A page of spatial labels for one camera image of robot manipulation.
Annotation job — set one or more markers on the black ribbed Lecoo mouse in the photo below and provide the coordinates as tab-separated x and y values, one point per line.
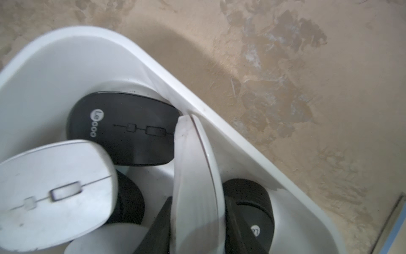
254	203

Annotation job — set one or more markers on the beige notebook blue spine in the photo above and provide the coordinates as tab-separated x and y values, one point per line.
392	239

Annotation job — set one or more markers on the grey white mouse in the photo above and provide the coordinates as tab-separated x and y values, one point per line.
115	238

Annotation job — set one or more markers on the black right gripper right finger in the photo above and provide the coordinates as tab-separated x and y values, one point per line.
239	236

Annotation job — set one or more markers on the white plastic storage box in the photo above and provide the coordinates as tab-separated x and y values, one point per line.
40	85

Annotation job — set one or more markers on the white slim mouse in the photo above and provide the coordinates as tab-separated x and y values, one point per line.
198	205

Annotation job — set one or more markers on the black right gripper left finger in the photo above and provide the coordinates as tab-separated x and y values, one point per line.
157	239

